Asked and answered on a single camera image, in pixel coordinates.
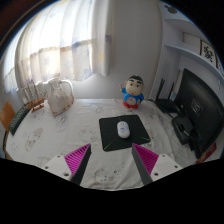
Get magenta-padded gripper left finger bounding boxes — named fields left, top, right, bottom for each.
left=42, top=143, right=92, bottom=186

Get white cartoon-print computer mouse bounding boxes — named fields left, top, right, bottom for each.
left=116, top=120, right=131, bottom=139

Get black router with antennas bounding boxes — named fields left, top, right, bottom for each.
left=154, top=78, right=179, bottom=114

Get black computer monitor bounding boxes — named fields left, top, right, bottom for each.
left=173, top=68, right=224, bottom=159

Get cartoon boy figurine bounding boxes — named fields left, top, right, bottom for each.
left=119, top=74, right=146, bottom=110

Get white wall shelf unit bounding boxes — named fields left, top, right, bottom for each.
left=156, top=1, right=224, bottom=101

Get white cartoon-print tablecloth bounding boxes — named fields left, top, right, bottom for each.
left=3, top=97, right=201, bottom=192

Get white kettle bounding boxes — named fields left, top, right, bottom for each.
left=49, top=78, right=75, bottom=101

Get wooden model sailing ship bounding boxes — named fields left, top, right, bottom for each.
left=20, top=81, right=46, bottom=114

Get large white conch shell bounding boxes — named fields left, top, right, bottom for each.
left=46, top=78, right=75, bottom=117

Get white star-print curtain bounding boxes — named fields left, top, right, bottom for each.
left=3, top=0, right=113, bottom=94

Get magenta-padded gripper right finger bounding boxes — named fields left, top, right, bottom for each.
left=131, top=143, right=184, bottom=186

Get black box device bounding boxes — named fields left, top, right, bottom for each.
left=171, top=114, right=195, bottom=145

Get orange wooden chair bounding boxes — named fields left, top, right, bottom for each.
left=0, top=99, right=16, bottom=132

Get dark computer keyboard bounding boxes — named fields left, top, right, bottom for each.
left=8, top=103, right=33, bottom=136

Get black mouse pad green lines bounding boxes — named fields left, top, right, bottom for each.
left=98, top=114, right=151, bottom=153

